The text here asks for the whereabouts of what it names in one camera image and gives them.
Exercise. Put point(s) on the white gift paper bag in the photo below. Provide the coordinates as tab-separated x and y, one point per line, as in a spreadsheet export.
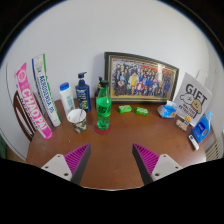
193	97

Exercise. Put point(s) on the dark blue pump bottle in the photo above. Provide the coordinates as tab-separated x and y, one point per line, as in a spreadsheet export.
83	93

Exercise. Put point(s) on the green plastic bottle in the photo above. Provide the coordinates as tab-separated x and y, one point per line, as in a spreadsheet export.
103	106

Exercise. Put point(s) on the white radiator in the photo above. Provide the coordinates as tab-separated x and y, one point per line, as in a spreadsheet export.
213	148

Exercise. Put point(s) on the framed group photo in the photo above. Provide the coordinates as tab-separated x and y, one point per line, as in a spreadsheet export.
138	79

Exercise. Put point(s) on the red round coaster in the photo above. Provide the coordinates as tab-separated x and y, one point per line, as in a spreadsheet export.
102	132

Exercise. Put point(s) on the patterned paper cup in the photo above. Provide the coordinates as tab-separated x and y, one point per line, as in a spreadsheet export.
77	118

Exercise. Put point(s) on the small white remote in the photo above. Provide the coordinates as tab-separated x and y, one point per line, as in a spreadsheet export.
194	142

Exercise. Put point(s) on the brown wooden chair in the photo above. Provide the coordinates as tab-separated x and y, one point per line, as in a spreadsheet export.
23	118

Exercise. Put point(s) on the blue white tall box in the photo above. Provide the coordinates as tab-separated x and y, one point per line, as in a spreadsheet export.
43	88

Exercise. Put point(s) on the left green soap bar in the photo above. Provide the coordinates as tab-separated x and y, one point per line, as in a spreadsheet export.
125	108

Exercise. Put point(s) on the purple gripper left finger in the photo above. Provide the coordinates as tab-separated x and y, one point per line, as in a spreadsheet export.
71	166

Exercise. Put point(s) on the blue detergent bottle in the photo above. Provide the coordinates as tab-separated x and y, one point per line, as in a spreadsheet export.
202	128

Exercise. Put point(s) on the pink tall box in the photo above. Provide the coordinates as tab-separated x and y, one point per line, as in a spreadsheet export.
30	103

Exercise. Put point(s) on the right green soap bar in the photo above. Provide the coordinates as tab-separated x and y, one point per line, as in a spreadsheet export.
141	111

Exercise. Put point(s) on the blue tissue pack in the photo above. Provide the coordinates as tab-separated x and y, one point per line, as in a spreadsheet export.
168	110

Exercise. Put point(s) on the green soap bar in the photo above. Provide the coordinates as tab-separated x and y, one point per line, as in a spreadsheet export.
125	108
141	111

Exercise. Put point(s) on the white bottle blue cap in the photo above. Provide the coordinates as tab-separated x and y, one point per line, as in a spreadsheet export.
67	97

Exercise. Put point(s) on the amber pump bottle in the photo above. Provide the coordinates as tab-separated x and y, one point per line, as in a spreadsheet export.
98	87

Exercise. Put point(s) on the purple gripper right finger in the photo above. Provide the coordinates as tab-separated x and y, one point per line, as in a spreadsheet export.
152	166

